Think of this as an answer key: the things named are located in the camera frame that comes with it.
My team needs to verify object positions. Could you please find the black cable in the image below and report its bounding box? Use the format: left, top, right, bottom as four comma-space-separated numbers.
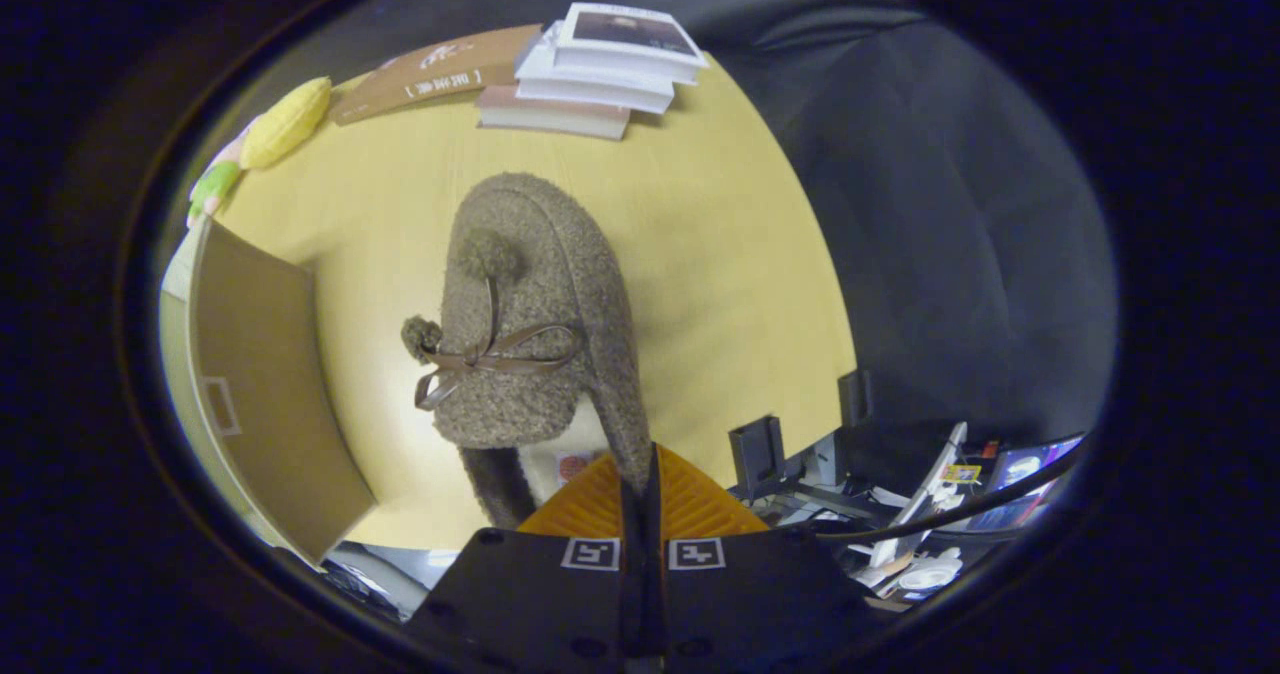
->
815, 444, 1086, 543

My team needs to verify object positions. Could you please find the black table clamp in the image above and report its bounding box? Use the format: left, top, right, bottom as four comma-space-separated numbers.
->
728, 414, 791, 503
838, 368, 876, 427

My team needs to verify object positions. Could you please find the pink and green plush toy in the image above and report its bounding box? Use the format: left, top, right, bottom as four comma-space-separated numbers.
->
187, 124, 256, 227

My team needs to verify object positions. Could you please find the brown fuzzy bow shoe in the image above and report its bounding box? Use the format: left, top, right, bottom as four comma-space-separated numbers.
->
402, 172, 653, 530

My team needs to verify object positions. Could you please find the pink book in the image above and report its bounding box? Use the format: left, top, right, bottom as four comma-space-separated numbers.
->
475, 84, 633, 142

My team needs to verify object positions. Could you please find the yellow round plush cushion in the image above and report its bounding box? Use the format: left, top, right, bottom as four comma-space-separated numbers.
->
240, 76, 333, 170

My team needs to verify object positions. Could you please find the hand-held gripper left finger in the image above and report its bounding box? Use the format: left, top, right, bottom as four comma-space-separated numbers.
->
403, 452, 646, 674

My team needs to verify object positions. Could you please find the plain white book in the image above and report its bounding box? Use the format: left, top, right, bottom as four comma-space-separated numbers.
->
515, 22, 676, 115

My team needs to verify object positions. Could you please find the lit screen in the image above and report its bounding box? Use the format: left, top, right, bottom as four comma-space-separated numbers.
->
965, 434, 1086, 533

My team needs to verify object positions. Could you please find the black backdrop cloth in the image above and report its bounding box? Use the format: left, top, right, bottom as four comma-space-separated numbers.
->
230, 0, 1116, 455

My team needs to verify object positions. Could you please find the white stand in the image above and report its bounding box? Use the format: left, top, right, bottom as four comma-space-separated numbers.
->
870, 422, 969, 567

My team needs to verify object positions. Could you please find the brown book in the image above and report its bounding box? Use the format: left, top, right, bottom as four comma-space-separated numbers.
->
330, 24, 543, 127

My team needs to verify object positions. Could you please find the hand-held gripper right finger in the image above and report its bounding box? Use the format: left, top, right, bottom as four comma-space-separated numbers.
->
645, 442, 881, 674

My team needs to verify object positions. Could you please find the beige fabric storage box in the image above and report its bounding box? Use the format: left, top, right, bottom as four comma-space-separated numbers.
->
158, 216, 379, 565

